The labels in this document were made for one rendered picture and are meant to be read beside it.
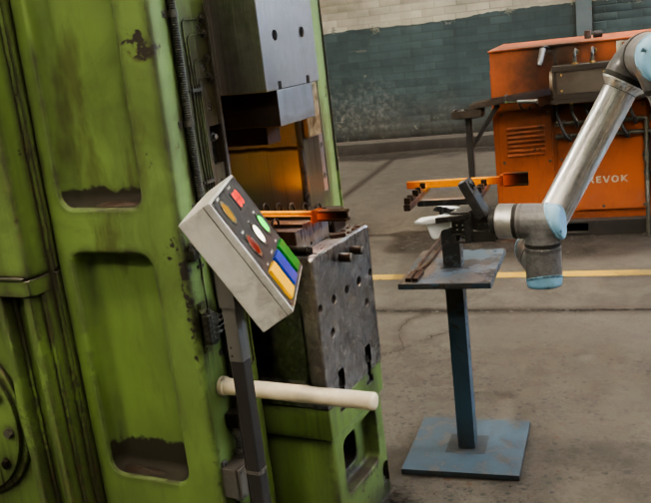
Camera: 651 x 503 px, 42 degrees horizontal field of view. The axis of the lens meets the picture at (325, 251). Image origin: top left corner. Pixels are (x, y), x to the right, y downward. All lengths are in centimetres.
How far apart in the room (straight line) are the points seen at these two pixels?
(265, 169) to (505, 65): 328
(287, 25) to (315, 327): 82
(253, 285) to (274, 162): 105
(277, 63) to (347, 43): 793
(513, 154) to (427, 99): 428
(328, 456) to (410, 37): 789
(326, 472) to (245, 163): 101
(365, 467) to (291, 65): 127
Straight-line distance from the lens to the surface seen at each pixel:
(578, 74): 562
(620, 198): 588
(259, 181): 277
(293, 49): 237
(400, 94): 1009
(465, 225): 223
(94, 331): 247
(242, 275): 172
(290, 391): 218
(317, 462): 256
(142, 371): 245
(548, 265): 219
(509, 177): 293
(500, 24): 986
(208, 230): 171
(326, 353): 240
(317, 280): 232
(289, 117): 232
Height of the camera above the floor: 150
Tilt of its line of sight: 14 degrees down
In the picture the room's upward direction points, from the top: 7 degrees counter-clockwise
